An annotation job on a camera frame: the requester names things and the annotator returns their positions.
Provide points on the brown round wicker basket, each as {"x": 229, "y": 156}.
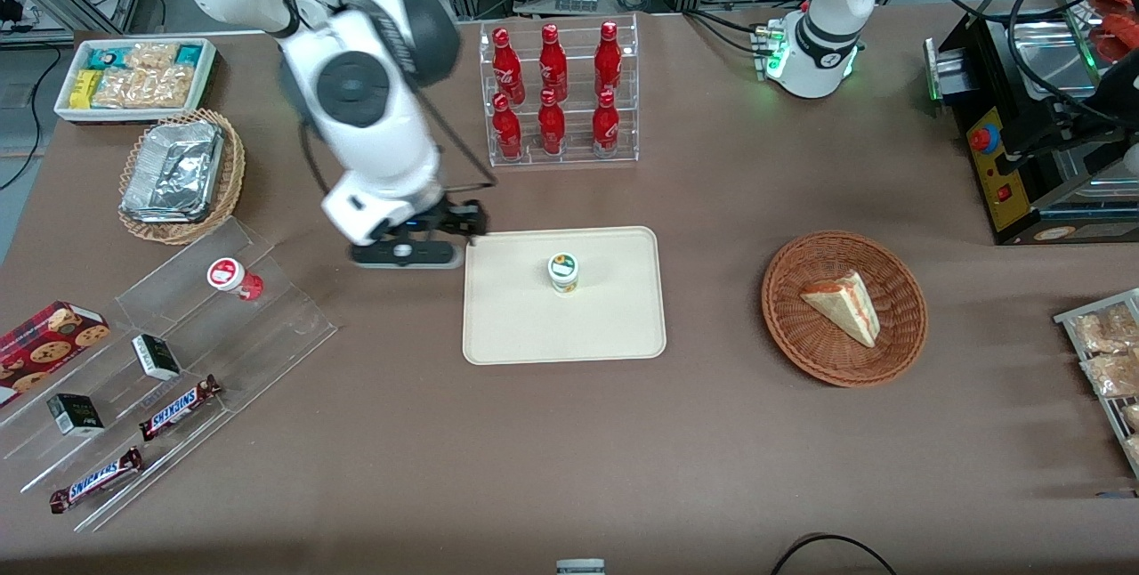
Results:
{"x": 801, "y": 344}

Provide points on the green gum bottle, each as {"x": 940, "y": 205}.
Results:
{"x": 563, "y": 275}

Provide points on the triangular wrapped sandwich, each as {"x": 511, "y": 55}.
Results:
{"x": 845, "y": 308}

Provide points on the red cola bottle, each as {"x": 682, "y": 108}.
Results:
{"x": 553, "y": 63}
{"x": 507, "y": 68}
{"x": 605, "y": 125}
{"x": 506, "y": 130}
{"x": 551, "y": 125}
{"x": 608, "y": 59}

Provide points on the light oval wicker basket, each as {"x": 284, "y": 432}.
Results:
{"x": 233, "y": 174}

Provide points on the red gum bottle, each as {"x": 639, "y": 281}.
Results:
{"x": 233, "y": 278}

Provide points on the silver foil container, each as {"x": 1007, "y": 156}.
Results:
{"x": 173, "y": 170}

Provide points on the black sealing machine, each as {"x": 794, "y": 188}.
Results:
{"x": 1014, "y": 112}

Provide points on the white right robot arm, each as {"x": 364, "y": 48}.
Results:
{"x": 374, "y": 139}

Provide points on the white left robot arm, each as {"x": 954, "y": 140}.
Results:
{"x": 823, "y": 50}

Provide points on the white power strip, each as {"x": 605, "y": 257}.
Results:
{"x": 576, "y": 0}

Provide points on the large rice cracker bag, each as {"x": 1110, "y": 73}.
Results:
{"x": 147, "y": 87}

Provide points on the beige plastic tray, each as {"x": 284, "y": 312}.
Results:
{"x": 605, "y": 326}

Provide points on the yellow snack pack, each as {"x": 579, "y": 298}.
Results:
{"x": 84, "y": 90}

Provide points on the red cookie box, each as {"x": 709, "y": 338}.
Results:
{"x": 44, "y": 348}

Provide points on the grey object at table edge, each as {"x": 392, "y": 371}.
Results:
{"x": 580, "y": 567}

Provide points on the small black box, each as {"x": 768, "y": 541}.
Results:
{"x": 76, "y": 415}
{"x": 157, "y": 357}

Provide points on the clear acrylic bottle rack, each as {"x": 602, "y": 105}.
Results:
{"x": 623, "y": 148}

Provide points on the Snickers chocolate bar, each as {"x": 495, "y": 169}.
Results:
{"x": 96, "y": 480}
{"x": 178, "y": 408}

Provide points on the white rectangular snack bin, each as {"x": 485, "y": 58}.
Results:
{"x": 133, "y": 114}

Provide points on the clear bag of crackers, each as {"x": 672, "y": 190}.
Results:
{"x": 1112, "y": 375}
{"x": 1105, "y": 330}

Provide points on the teal snack pack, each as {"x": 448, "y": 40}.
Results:
{"x": 109, "y": 57}

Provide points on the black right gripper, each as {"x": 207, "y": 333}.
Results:
{"x": 464, "y": 219}

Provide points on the clear acrylic stepped display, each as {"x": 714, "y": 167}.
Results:
{"x": 267, "y": 326}

